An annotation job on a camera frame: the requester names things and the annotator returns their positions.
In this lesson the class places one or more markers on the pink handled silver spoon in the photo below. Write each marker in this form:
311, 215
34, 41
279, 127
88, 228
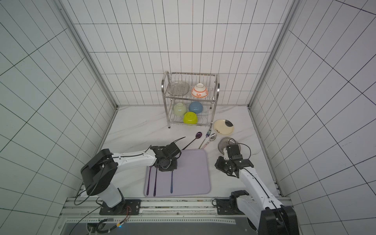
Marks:
212, 137

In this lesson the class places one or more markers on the lime green bowl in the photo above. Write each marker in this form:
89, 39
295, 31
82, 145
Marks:
190, 118

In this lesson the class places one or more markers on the steel wire dish rack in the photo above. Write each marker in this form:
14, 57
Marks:
211, 81

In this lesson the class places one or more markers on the pale green bowl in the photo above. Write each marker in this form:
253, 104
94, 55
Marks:
179, 109

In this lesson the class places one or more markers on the lavender rectangular placemat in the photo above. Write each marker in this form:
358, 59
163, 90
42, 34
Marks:
190, 178

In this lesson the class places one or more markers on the grey glass plate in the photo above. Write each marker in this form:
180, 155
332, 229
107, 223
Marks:
224, 142

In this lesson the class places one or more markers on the aluminium mounting rail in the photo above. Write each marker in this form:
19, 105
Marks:
179, 209

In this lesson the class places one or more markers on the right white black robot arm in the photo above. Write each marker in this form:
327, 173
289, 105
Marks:
266, 215

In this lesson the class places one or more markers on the blue fork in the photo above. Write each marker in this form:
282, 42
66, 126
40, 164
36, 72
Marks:
171, 183

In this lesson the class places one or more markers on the dark purple long spoon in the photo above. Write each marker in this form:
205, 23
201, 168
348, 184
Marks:
197, 136

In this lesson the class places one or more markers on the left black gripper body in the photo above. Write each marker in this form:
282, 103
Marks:
170, 165

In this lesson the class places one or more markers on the blue bowl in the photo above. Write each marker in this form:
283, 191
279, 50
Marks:
196, 107

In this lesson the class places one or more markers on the grey plate on rack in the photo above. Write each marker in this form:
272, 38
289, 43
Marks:
178, 88

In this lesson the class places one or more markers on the cream plate with black spot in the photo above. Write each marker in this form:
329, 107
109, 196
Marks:
223, 127

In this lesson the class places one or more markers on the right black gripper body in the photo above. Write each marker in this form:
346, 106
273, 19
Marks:
232, 151

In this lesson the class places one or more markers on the green handled rainbow fork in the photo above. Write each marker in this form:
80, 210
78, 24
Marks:
206, 136

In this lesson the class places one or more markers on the purple fork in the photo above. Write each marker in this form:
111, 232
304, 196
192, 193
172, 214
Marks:
148, 183

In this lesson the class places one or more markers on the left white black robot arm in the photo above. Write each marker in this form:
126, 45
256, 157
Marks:
99, 175

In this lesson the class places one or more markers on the white orange patterned bowl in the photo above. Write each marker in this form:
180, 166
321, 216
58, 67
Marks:
199, 91

